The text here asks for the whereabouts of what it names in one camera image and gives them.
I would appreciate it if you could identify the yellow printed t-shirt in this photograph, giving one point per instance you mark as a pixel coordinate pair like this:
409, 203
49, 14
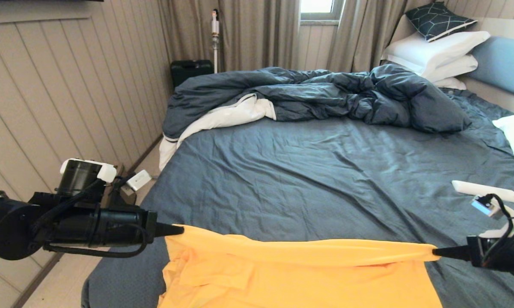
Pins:
282, 273

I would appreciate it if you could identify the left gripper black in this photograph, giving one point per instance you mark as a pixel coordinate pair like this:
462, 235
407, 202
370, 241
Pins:
120, 226

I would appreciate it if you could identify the beige headboard frame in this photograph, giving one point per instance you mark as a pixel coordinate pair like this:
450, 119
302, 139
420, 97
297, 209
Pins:
496, 96

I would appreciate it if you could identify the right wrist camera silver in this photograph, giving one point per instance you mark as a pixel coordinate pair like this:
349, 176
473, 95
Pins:
482, 206

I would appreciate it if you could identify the blue headboard cushion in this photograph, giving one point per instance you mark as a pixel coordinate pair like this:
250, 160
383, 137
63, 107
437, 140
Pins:
505, 66

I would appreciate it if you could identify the dark blue crumpled duvet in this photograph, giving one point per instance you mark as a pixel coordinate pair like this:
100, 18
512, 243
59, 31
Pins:
325, 92

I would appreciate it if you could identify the large white pillow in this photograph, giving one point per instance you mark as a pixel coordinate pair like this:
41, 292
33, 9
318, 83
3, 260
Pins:
432, 49

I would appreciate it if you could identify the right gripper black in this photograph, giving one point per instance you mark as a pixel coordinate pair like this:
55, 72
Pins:
505, 256

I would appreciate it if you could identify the grey-blue bed sheet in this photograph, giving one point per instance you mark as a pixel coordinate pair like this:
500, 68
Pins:
325, 171

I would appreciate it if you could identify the dark patterned cushion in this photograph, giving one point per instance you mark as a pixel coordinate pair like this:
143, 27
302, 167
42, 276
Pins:
436, 20

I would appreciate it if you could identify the beige curtain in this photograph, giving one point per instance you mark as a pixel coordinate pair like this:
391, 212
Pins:
256, 34
359, 34

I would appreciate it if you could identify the dark green hard case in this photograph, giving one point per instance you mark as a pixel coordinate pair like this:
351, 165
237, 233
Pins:
188, 70

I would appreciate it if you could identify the white flat long bar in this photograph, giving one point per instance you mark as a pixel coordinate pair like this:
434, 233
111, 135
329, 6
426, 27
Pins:
475, 187

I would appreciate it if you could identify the window with grey frame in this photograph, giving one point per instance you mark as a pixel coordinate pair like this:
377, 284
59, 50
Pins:
316, 5

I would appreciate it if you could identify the white stick vacuum cleaner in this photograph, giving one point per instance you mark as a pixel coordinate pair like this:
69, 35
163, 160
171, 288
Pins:
215, 28

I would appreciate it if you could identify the black wall screen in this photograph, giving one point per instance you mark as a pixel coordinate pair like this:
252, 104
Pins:
25, 0

